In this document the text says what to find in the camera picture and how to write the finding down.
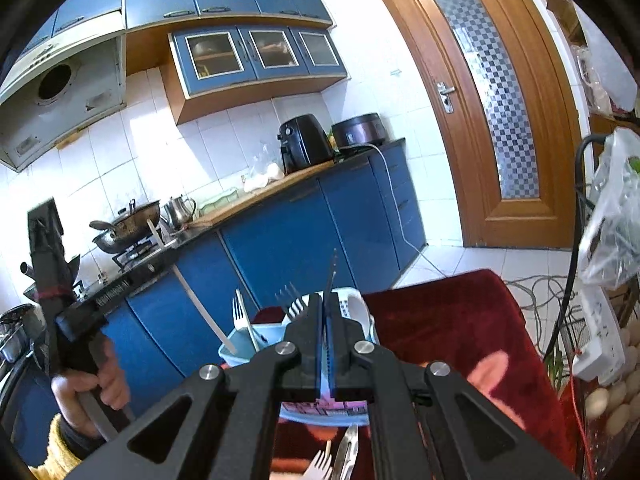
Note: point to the blue glass-door wall cabinet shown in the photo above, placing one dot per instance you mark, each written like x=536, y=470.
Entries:
x=260, y=60

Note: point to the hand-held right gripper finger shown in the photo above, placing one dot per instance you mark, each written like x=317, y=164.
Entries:
x=320, y=375
x=333, y=375

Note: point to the steel kettle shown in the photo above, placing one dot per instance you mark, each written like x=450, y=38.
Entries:
x=177, y=212

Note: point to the metal table knife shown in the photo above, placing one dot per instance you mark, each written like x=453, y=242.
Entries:
x=332, y=272

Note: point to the red floral plush blanket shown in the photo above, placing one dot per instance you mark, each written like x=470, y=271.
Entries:
x=450, y=320

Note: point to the blue kitchen base cabinets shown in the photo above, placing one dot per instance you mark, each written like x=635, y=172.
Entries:
x=300, y=230

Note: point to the silver metal fork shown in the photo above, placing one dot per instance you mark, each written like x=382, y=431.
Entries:
x=299, y=307

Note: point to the range hood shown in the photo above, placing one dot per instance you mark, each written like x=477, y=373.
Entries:
x=60, y=95

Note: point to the white power strip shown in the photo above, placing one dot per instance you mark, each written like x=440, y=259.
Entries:
x=597, y=335

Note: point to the white plastic fork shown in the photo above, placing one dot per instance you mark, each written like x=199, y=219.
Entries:
x=240, y=317
x=316, y=467

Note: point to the steel pot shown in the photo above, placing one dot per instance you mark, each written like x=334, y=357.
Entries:
x=15, y=335

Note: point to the silver metal spoon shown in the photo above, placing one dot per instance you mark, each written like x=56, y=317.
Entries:
x=346, y=452

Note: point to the black air fryer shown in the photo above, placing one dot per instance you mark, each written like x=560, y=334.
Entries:
x=305, y=142

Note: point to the black wok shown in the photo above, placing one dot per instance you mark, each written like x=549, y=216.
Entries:
x=130, y=225

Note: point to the pile of eggs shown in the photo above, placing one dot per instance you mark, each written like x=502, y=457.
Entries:
x=612, y=400

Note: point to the person's left forearm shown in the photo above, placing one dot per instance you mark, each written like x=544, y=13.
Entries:
x=55, y=450

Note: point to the dark rice cooker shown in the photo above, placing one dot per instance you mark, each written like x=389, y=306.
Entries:
x=357, y=132

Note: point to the long pale chopstick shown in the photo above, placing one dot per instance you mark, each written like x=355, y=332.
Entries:
x=205, y=310

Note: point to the small clear plastic bag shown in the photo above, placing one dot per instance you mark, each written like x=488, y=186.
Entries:
x=262, y=170

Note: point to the light blue utensil holder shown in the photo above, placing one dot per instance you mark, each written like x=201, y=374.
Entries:
x=245, y=345

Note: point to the person's left hand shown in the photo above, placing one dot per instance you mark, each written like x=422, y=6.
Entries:
x=75, y=400

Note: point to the gas stove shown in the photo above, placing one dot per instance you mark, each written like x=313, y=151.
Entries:
x=142, y=255

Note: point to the wooden door with glass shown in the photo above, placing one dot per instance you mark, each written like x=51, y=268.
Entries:
x=500, y=110

